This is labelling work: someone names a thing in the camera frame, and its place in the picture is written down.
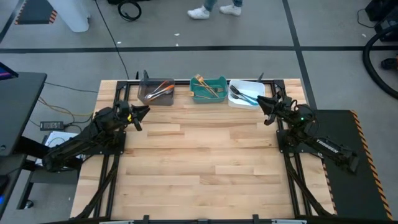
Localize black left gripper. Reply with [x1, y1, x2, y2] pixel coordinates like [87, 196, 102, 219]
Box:
[115, 101, 151, 126]

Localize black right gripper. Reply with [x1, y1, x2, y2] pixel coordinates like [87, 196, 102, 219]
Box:
[256, 95, 297, 124]

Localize white plastic bin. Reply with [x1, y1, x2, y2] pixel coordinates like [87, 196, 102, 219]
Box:
[228, 79, 266, 110]

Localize grey translucent bin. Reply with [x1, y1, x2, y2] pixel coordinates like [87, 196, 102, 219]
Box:
[137, 77, 175, 106]

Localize teal plastic bin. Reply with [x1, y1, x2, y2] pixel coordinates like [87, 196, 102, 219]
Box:
[189, 76, 228, 104]

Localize white papers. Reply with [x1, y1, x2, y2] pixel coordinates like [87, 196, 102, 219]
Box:
[34, 130, 86, 169]

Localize black power adapter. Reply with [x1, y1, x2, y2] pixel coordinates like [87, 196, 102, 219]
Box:
[39, 120, 65, 131]

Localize white sneakers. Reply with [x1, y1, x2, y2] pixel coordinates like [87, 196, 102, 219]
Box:
[187, 0, 243, 20]

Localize large hazard-striped black mat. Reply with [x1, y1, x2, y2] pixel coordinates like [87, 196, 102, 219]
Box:
[310, 108, 395, 221]

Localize white pillar base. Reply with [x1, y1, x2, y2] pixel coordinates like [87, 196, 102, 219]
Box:
[46, 0, 91, 33]

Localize black desk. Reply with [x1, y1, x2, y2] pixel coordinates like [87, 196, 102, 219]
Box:
[0, 72, 48, 158]

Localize black and red device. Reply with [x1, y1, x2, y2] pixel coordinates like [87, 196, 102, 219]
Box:
[381, 55, 398, 71]

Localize dark screen device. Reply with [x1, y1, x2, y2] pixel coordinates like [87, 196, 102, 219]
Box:
[0, 62, 19, 81]

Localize small hazard-striped black mat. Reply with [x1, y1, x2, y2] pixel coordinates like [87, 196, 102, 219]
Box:
[14, 0, 59, 25]

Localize black equipment stack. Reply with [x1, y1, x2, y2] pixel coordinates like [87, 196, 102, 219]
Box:
[364, 0, 398, 43]

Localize black aluminium table frame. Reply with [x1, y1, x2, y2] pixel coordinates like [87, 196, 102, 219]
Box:
[74, 79, 336, 224]

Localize yellow floor cable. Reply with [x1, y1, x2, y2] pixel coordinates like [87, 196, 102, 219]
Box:
[37, 96, 94, 125]

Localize coiled black cable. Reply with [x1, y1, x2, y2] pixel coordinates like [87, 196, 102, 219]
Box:
[117, 0, 142, 22]

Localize thick black hose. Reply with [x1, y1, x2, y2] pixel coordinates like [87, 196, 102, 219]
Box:
[362, 23, 398, 100]

